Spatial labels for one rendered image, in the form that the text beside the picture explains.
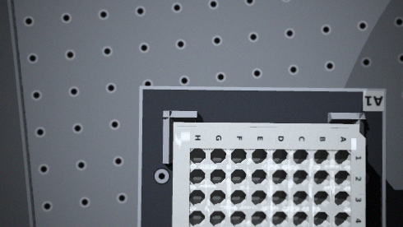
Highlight grey flat rectangular plate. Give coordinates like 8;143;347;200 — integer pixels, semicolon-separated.
7;0;403;227

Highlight black plate nest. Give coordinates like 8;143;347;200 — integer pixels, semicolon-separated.
137;86;386;227

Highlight grey well plate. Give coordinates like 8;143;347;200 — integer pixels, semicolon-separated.
172;122;366;227

